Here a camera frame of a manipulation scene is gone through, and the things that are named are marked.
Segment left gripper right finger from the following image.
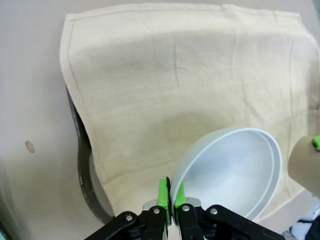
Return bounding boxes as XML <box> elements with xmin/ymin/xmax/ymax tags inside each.
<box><xmin>174</xmin><ymin>181</ymin><xmax>283</xmax><ymax>240</ymax></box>

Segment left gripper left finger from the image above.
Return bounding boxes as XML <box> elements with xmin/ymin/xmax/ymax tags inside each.
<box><xmin>86</xmin><ymin>176</ymin><xmax>173</xmax><ymax>240</ymax></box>

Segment beige cloth mat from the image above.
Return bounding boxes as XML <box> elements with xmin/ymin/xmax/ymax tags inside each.
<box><xmin>59</xmin><ymin>3</ymin><xmax>320</xmax><ymax>223</ymax></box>

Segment white bowl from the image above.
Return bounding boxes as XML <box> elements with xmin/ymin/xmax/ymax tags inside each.
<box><xmin>169</xmin><ymin>126</ymin><xmax>283</xmax><ymax>227</ymax></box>

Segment brown tall cup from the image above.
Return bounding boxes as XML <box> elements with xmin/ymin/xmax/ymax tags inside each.
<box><xmin>287</xmin><ymin>136</ymin><xmax>320</xmax><ymax>198</ymax></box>

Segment dark brown serving tray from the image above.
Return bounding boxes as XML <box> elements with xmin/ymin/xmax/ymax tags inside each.
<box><xmin>65</xmin><ymin>84</ymin><xmax>116</xmax><ymax>225</ymax></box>

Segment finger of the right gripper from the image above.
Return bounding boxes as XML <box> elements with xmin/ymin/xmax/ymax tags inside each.
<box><xmin>311</xmin><ymin>134</ymin><xmax>320</xmax><ymax>152</ymax></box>

